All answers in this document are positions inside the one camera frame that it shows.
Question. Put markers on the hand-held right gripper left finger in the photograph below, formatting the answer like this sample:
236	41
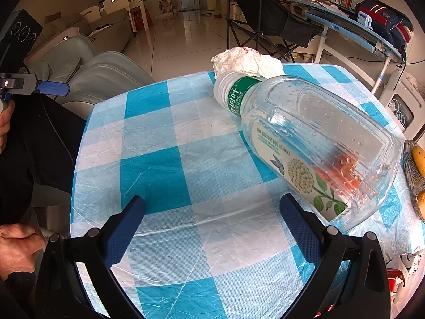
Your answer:
124	229

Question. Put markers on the dark glass bowl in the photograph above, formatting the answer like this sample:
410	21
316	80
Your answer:
409	179

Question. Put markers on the red white snack wrapper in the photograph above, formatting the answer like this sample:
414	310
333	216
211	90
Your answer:
396	277

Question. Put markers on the black folding camp chair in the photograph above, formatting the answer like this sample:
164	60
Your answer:
265	10

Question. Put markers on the blue white checkered tablecloth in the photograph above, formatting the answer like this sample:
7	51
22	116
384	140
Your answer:
159	172

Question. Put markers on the blue study desk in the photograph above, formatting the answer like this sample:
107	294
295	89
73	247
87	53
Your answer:
348	23

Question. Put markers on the clear plastic bottle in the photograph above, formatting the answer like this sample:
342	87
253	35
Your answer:
298	123

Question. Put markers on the beige sofa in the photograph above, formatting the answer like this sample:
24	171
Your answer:
109	30

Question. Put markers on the yellow mango dark spot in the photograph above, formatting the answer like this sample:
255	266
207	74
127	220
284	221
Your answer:
419	159

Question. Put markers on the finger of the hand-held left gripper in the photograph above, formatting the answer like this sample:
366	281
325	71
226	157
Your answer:
53	88

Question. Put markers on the white plastic bag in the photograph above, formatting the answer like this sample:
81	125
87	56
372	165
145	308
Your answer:
245	61

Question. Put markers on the dark striped backpack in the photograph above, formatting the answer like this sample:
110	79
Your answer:
385	16

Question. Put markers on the grey leather armchair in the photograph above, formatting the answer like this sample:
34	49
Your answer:
106	73

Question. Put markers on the person's right hand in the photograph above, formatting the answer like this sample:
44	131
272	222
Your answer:
16	246

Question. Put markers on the blue pencil sharpener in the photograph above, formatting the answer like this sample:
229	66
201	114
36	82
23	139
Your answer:
365	19

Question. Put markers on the white plastic stool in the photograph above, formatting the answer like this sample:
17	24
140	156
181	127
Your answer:
398	86

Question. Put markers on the person's left hand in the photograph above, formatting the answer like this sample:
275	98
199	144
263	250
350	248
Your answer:
5	123

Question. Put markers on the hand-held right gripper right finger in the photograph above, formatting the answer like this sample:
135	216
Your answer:
298	229

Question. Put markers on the person's black clothing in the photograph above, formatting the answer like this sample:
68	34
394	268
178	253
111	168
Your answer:
40	146

